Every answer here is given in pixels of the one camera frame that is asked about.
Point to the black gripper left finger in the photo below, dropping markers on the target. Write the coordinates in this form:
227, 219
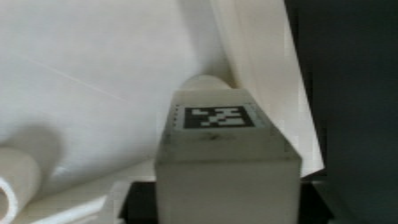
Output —
140, 207

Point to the white table leg with tag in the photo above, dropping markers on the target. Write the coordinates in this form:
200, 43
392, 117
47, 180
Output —
229, 165

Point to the white square table top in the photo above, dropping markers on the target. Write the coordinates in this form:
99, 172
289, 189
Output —
97, 57

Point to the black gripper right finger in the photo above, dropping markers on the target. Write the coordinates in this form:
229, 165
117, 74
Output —
316, 213

